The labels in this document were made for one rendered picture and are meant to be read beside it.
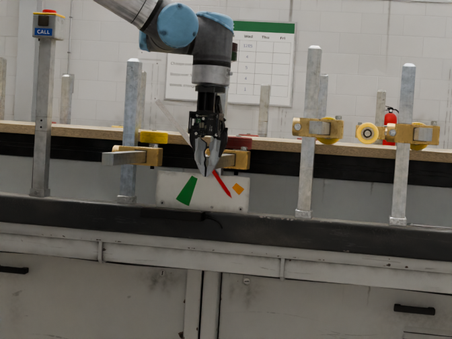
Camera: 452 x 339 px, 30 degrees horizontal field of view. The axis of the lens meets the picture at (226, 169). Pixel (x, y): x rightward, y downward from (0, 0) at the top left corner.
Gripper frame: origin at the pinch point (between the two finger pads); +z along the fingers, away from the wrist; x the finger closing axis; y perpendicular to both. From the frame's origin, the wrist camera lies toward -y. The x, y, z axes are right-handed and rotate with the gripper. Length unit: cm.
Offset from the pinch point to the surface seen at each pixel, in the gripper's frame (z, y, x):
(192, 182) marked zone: 4.5, -29.7, -10.0
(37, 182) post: 8, -30, -55
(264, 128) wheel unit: -14, -139, -7
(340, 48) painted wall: -118, -738, -14
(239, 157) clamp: -3.3, -29.5, 2.6
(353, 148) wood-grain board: -8, -46, 32
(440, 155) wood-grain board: -8, -46, 57
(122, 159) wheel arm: -1.1, -8.3, -23.5
